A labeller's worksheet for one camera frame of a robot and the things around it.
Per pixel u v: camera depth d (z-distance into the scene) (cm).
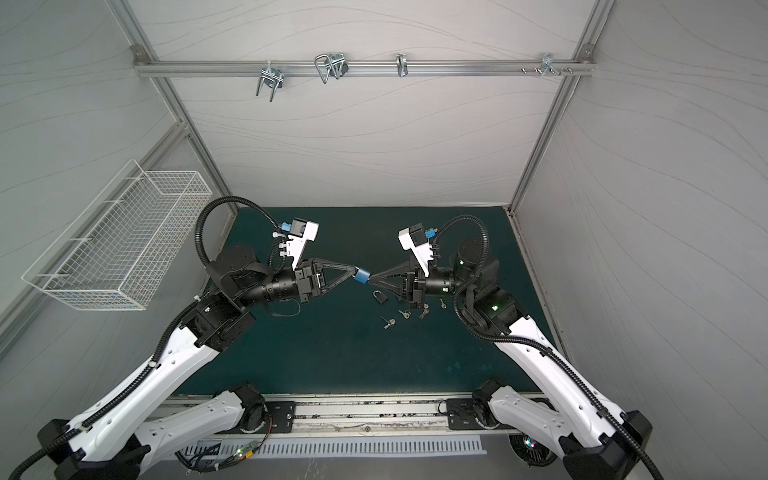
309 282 49
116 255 67
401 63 78
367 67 78
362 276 55
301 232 51
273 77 80
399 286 53
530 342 44
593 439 38
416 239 51
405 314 91
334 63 77
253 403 64
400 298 55
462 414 74
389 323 89
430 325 89
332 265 54
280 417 74
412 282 53
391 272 55
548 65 76
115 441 39
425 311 92
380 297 95
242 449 68
